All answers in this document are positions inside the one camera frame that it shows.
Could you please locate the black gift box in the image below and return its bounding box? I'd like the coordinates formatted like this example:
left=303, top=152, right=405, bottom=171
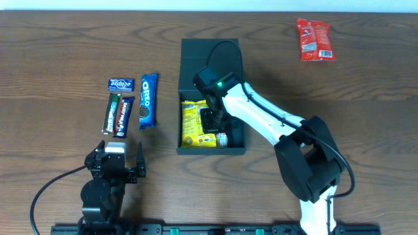
left=176, top=38, right=246, bottom=155

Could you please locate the blue eclipse mints tin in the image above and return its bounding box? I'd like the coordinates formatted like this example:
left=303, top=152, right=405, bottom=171
left=107, top=78, right=135, bottom=92

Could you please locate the yellow snack packet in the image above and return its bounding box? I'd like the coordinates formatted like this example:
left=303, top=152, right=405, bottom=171
left=181, top=100, right=217, bottom=148

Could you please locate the blue oreo cookie pack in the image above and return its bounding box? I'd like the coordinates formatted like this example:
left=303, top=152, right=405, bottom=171
left=139, top=73, right=158, bottom=130

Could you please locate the red snack packet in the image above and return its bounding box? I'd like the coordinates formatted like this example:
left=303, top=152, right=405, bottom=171
left=297, top=18, right=335, bottom=61

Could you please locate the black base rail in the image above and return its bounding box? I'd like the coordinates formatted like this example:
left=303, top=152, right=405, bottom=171
left=50, top=223, right=381, bottom=235

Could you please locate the dairy milk chocolate bar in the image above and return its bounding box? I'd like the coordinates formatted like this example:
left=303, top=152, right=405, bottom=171
left=114, top=97, right=135, bottom=138

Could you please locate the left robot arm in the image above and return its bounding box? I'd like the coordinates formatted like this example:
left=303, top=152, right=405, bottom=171
left=80, top=141, right=146, bottom=234

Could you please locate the black snack packet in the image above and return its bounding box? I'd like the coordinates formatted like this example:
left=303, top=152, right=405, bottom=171
left=216, top=132, right=233, bottom=148

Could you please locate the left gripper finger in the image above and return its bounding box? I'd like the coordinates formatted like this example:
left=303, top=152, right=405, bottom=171
left=136, top=142, right=146, bottom=178
left=85, top=140, right=105, bottom=163

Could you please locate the green red candy bar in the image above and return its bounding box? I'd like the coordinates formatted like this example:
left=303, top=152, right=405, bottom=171
left=102, top=93, right=121, bottom=134

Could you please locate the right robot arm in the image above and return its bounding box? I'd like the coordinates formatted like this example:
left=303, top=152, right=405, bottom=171
left=193, top=66, right=344, bottom=234

